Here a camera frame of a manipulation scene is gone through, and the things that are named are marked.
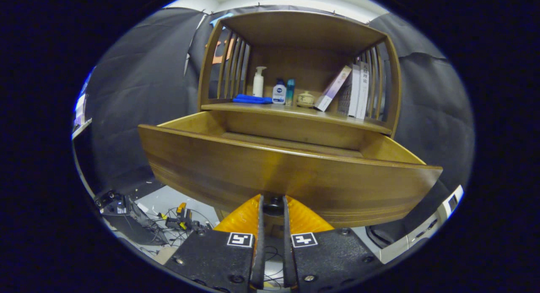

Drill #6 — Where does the wooden cabinet with slatted hutch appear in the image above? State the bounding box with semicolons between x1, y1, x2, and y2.
138;10;443;239

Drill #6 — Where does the black yellow tool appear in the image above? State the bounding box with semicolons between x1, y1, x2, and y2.
160;202;207;234

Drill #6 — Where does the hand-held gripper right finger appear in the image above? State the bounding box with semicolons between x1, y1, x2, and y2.
282;195;382;291

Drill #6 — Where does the white book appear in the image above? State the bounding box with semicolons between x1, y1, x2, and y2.
356;61;370;120

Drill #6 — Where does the dark drawer knob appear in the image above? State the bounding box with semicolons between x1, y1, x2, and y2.
264;195;284;216

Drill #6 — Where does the book with patterned cover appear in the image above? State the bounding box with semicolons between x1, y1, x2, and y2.
337;64;361;117

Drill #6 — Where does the white pump bottle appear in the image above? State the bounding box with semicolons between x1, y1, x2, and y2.
252;66;267;98

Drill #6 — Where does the wooden countertop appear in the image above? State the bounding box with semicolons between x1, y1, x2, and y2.
202;102;393;135

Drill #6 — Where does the white bottle with blue cap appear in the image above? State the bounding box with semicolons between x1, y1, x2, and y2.
272;79;287;105

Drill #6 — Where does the pink purple book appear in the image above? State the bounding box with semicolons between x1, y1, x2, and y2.
314;65;352;112

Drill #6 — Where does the white shelf with colourful items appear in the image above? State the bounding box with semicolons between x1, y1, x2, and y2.
73;90;93;139

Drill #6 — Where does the white box unit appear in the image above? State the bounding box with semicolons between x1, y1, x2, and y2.
437;184;464;220

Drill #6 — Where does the blue folded cloth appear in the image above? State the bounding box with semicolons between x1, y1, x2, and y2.
233;94;273;105

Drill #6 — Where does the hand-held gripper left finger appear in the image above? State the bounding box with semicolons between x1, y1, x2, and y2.
164;194;265;291

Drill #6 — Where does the wooden drawer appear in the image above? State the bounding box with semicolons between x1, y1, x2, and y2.
138;111;443;228

